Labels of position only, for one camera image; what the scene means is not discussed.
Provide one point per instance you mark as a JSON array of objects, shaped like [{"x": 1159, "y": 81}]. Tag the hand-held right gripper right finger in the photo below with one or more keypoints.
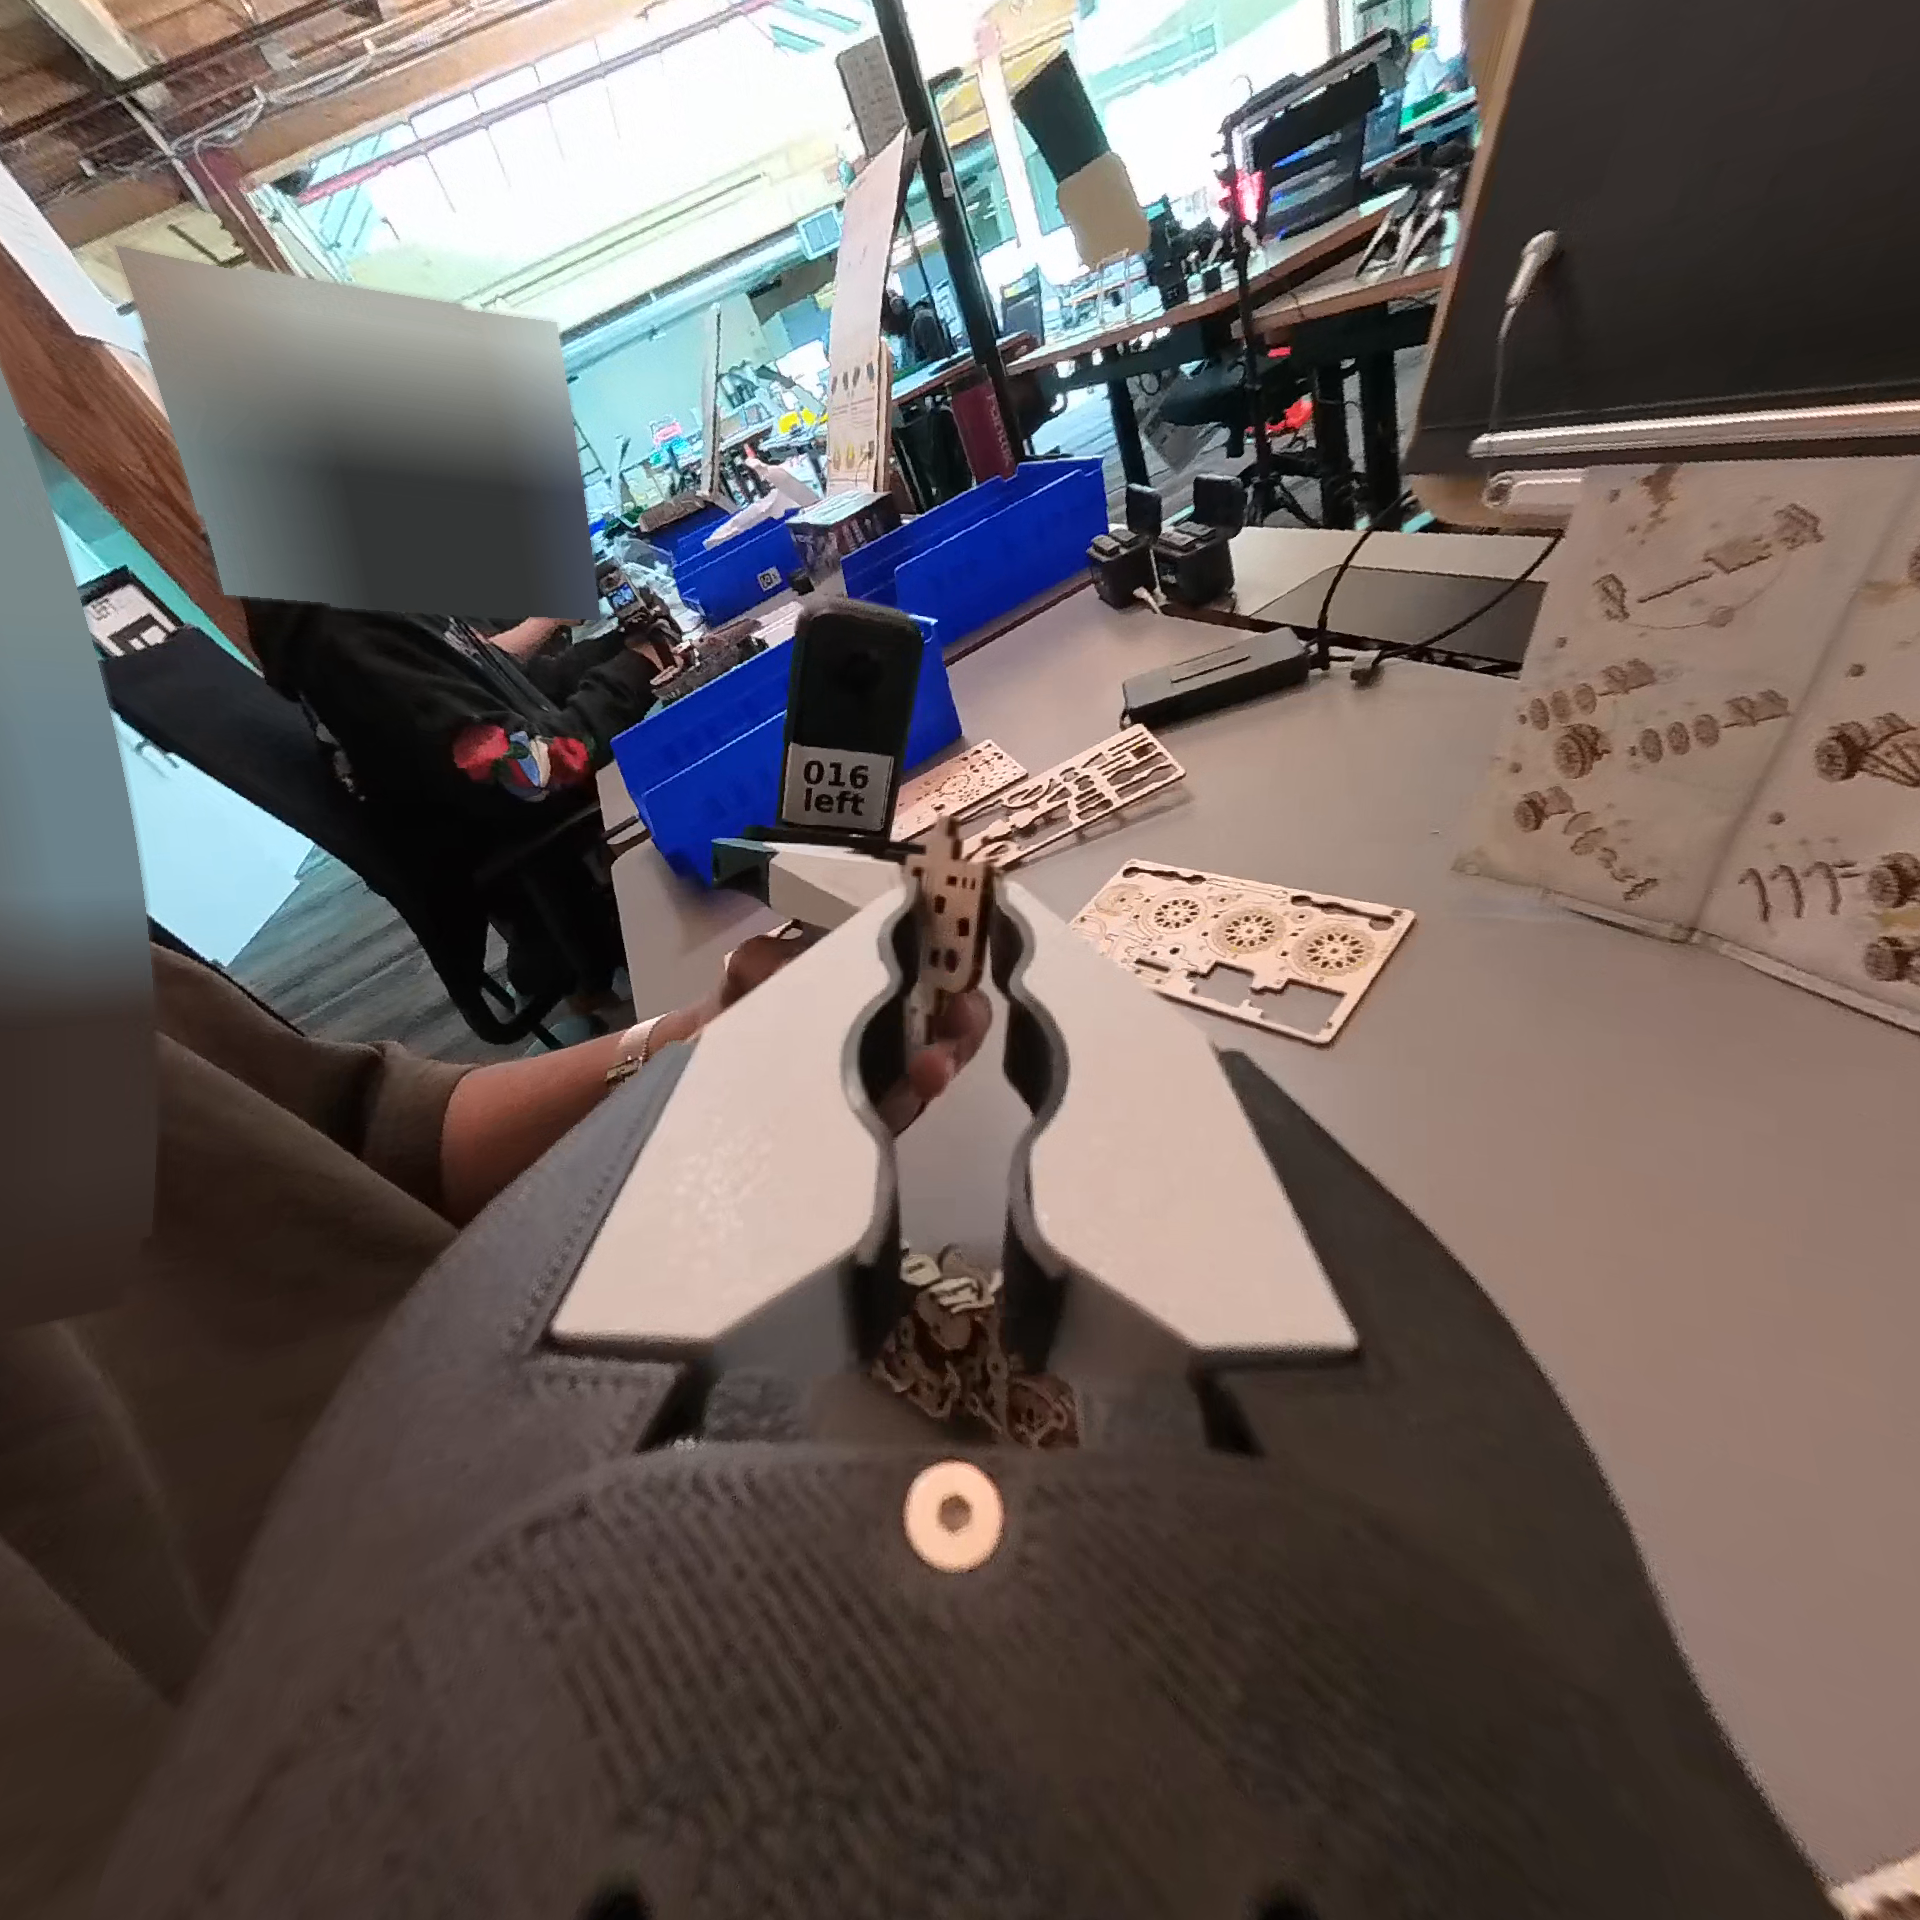
[{"x": 1184, "y": 1185}]

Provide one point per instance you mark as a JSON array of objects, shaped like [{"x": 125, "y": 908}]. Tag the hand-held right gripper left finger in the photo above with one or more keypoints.
[{"x": 720, "y": 1185}]

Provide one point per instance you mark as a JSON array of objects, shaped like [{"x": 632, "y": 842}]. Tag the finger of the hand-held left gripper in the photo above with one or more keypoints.
[{"x": 820, "y": 886}]

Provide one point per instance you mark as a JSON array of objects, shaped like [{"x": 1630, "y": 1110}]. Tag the wooden plate with square holes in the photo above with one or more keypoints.
[{"x": 960, "y": 961}]

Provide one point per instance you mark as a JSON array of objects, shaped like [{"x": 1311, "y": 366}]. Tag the wooden motorcycle model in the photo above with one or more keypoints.
[{"x": 960, "y": 1349}]

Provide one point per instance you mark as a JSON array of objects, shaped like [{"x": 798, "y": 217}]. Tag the person's left forearm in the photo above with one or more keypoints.
[{"x": 524, "y": 1110}]

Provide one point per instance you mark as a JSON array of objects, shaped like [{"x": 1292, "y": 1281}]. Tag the grey desk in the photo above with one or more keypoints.
[{"x": 1500, "y": 1201}]

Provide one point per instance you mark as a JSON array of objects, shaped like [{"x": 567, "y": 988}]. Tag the wooden background desk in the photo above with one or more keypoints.
[{"x": 1320, "y": 270}]

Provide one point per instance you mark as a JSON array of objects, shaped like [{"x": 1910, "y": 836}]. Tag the person's left hand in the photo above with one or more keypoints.
[{"x": 939, "y": 1066}]

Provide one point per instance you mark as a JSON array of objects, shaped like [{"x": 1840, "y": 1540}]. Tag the dark printed box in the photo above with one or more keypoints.
[{"x": 839, "y": 540}]

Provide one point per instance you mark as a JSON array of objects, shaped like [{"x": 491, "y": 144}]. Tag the blue plastic bin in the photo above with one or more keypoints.
[
  {"x": 706, "y": 765},
  {"x": 734, "y": 578},
  {"x": 1021, "y": 510}
]

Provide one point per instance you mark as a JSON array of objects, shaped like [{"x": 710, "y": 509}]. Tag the wooden parts sheet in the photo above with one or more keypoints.
[{"x": 1109, "y": 780}]

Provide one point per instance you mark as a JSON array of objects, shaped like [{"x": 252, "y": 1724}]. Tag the wooden sheet with wheels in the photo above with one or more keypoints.
[{"x": 1102, "y": 908}]

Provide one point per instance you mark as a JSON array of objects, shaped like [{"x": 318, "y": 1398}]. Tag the black power adapter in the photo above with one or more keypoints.
[{"x": 1214, "y": 676}]

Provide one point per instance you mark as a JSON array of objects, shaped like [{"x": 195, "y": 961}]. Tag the person's brown shirt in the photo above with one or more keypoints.
[{"x": 271, "y": 1201}]

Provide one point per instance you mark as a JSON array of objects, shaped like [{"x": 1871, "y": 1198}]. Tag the black steel pillar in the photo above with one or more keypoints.
[{"x": 944, "y": 225}]

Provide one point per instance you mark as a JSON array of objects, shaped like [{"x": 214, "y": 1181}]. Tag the black flat pad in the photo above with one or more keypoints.
[{"x": 1426, "y": 616}]

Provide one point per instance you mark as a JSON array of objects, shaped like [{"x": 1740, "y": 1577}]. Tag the black office chair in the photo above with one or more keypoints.
[{"x": 226, "y": 750}]

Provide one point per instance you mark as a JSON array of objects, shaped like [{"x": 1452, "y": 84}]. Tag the black tripod with light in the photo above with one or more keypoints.
[{"x": 1244, "y": 196}]

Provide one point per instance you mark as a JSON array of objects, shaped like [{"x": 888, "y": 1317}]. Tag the open instruction booklet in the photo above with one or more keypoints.
[{"x": 1682, "y": 721}]

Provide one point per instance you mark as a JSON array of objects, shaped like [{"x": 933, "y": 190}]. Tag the framed marker sign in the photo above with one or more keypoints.
[{"x": 135, "y": 616}]

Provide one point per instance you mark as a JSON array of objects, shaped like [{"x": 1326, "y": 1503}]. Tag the black laptop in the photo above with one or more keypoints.
[{"x": 1682, "y": 225}]

